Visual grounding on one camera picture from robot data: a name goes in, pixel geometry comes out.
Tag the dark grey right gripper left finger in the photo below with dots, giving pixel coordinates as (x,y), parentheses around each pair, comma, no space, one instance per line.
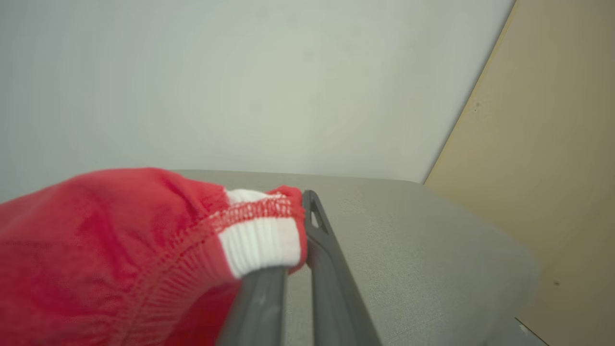
(259,307)

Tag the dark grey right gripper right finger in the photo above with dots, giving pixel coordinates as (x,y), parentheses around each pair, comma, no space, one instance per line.
(336,298)

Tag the red and white garment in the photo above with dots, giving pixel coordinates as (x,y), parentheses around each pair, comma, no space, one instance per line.
(120,250)

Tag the grey fabric sofa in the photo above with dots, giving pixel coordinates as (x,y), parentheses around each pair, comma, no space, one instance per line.
(423,259)

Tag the beige wooden board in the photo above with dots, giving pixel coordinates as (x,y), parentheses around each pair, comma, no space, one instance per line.
(552,144)

